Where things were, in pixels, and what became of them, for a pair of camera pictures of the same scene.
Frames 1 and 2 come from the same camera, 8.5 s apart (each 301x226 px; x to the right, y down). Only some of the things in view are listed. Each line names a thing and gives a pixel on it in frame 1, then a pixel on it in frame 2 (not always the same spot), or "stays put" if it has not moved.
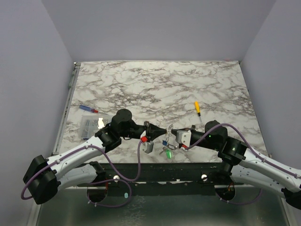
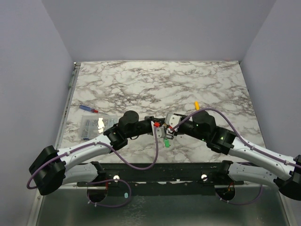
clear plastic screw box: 91,124 stays put
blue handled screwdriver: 88,108 stays put
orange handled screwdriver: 197,105 stays put
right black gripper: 192,132 to 179,125
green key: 168,153 to 167,143
